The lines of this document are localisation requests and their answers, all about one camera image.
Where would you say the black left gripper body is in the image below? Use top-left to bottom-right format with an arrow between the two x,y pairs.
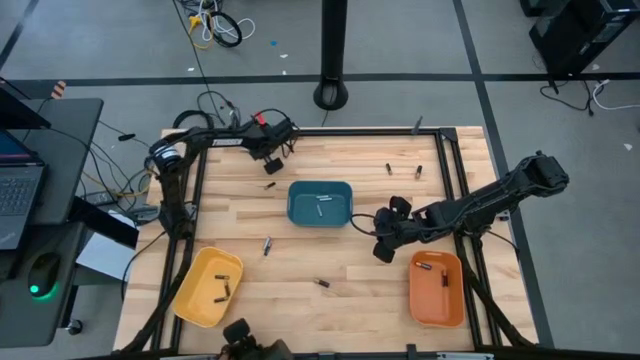
248,117 -> 290,177

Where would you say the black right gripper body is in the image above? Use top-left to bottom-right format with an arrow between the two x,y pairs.
372,195 -> 452,265

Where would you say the orange plastic bin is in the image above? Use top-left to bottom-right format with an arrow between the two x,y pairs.
408,249 -> 467,329

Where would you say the yellow plastic bin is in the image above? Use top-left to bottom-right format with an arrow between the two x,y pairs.
171,245 -> 245,330

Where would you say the teal plastic bin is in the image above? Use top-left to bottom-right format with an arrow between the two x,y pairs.
286,180 -> 355,229

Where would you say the black pole with round base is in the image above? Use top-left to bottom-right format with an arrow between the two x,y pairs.
312,0 -> 350,112

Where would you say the black robot gripper device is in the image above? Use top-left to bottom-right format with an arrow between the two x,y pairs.
219,317 -> 295,360

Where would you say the black desk bar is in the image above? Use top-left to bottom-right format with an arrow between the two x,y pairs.
69,197 -> 141,249

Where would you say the black side desk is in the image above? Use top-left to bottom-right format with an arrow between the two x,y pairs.
0,97 -> 105,226

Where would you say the white grey box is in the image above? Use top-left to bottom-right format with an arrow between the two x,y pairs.
74,232 -> 136,284

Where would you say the black computer tower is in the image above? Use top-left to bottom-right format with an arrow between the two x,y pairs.
519,0 -> 640,76

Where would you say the black monitor back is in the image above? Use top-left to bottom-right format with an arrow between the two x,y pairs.
0,77 -> 53,131

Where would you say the black laptop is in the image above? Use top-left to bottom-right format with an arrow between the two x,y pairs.
0,128 -> 49,251

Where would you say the black computer mouse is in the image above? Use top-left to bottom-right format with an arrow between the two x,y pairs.
27,252 -> 62,299

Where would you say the dark grey low desk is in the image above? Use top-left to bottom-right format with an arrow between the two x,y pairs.
0,222 -> 89,349

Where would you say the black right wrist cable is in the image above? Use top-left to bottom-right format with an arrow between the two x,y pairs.
348,213 -> 381,239

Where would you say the thin black floor cable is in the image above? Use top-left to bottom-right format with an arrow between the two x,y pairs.
195,89 -> 242,126
538,74 -> 596,117

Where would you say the black cable loop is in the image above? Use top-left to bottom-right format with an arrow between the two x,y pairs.
172,108 -> 216,130

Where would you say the black coiled cable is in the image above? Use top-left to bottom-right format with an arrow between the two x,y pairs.
208,10 -> 244,49

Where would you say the yellow cable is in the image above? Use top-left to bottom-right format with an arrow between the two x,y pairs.
187,14 -> 216,51

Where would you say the white floor cable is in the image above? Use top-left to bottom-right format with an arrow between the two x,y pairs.
591,78 -> 640,112
198,0 -> 257,44

